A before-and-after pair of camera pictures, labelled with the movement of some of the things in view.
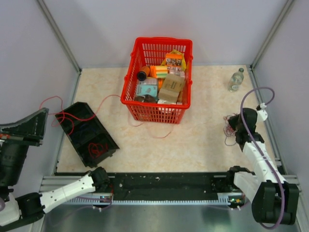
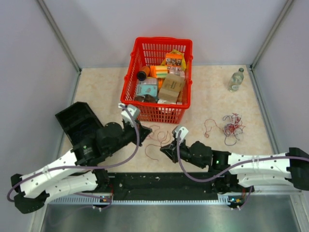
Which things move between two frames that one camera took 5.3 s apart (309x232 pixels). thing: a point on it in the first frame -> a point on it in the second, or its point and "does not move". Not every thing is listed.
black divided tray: (91, 141) does not move
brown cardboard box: (173, 84) does not move
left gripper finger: (28, 131) -> (143, 132)
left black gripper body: (12, 158) -> (129, 135)
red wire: (66, 115) -> (149, 144)
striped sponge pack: (159, 71) does not move
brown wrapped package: (147, 98) does not move
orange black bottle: (143, 73) does not move
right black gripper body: (234, 122) -> (185, 153)
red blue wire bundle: (229, 130) does not move
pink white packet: (176, 70) does not move
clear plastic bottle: (236, 80) does not move
